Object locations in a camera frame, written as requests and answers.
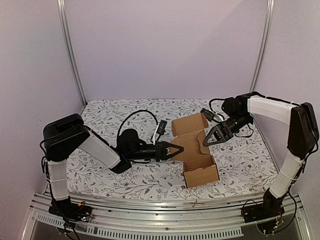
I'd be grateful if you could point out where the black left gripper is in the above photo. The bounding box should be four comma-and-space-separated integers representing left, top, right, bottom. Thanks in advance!
127, 141, 184, 163

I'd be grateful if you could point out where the brown cardboard box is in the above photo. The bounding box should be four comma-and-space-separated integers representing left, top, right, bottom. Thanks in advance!
171, 113, 220, 188

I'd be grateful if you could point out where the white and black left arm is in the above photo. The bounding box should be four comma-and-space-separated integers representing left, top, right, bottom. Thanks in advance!
39, 113, 184, 222

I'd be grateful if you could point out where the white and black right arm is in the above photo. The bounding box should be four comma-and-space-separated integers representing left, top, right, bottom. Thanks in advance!
203, 91, 320, 223

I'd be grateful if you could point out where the floral patterned table mat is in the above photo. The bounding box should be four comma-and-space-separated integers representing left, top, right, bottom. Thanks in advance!
66, 99, 277, 201

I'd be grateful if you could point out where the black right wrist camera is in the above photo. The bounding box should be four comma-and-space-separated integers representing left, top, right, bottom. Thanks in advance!
200, 108, 225, 123

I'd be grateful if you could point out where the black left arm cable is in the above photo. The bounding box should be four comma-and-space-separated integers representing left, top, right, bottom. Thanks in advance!
117, 109, 160, 141

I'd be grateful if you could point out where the aluminium front rail base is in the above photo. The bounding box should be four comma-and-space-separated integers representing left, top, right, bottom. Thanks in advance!
21, 191, 315, 240

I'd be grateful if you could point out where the right aluminium frame post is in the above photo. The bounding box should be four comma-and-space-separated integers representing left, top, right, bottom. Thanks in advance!
249, 0, 275, 93

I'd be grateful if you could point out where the aluminium frame post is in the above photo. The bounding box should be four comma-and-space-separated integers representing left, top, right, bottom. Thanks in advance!
249, 0, 275, 93
56, 0, 88, 108

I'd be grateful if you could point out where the left aluminium frame post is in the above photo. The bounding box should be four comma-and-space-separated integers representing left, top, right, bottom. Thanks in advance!
56, 0, 88, 108

